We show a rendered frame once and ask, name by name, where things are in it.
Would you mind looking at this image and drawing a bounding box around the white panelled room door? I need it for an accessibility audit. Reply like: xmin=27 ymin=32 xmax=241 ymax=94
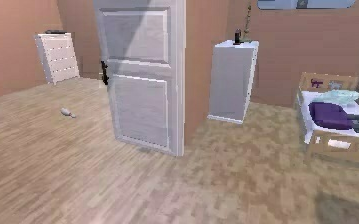
xmin=92 ymin=0 xmax=187 ymax=157

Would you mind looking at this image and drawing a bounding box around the white tall cabinet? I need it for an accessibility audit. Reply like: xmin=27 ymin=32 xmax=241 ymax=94
xmin=206 ymin=39 xmax=260 ymax=125

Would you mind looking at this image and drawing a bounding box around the thin green house plant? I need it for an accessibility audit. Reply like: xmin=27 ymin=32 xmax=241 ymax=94
xmin=241 ymin=3 xmax=254 ymax=43

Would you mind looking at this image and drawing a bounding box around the small grey floor object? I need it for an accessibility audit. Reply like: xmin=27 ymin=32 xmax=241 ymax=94
xmin=60 ymin=107 xmax=77 ymax=119

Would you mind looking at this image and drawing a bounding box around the white chest of drawers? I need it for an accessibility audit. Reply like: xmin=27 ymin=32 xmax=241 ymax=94
xmin=33 ymin=32 xmax=81 ymax=85

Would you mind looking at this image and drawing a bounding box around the purple blanket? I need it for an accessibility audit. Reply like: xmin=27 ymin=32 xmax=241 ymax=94
xmin=308 ymin=101 xmax=355 ymax=131

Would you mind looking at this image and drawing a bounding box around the wooden bed with white mattress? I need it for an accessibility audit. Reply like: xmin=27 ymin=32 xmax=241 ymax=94
xmin=295 ymin=71 xmax=359 ymax=168

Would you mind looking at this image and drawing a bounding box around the pale blue pillow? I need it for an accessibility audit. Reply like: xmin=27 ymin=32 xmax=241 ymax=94
xmin=312 ymin=89 xmax=359 ymax=105

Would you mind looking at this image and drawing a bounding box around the black door handle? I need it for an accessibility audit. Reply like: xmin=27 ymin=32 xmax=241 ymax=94
xmin=100 ymin=60 xmax=109 ymax=86

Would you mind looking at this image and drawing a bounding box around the window with grey frame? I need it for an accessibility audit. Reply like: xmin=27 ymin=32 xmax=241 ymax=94
xmin=256 ymin=0 xmax=358 ymax=10

